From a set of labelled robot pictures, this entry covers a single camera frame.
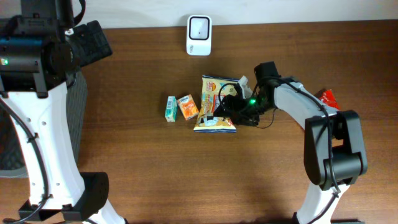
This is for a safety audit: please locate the beige snack bag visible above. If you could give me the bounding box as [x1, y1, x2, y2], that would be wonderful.
[193, 75, 239, 133]

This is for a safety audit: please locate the orange tissue pack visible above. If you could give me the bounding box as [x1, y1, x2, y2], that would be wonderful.
[177, 95, 199, 120]

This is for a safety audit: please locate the teal tissue pack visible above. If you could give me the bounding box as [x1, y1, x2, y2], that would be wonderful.
[165, 96, 177, 122]

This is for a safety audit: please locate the red Hacks candy bag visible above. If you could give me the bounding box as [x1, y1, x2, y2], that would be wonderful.
[315, 88, 340, 110]

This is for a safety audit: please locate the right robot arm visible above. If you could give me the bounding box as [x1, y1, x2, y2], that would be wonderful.
[214, 62, 368, 223]

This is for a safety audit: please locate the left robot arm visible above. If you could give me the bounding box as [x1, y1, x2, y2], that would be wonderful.
[1, 0, 126, 223]

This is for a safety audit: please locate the white barcode scanner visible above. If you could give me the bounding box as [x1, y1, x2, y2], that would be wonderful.
[186, 15, 213, 56]

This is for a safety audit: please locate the grey plastic mesh basket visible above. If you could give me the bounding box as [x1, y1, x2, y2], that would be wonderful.
[1, 72, 88, 178]

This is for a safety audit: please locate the right black cable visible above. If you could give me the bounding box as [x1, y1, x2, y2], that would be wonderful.
[217, 76, 341, 224]

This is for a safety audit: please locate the black cable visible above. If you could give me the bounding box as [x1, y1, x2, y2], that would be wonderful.
[217, 76, 341, 224]
[0, 96, 53, 224]

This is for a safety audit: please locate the left black cable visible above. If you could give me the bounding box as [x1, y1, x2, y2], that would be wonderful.
[0, 96, 53, 224]

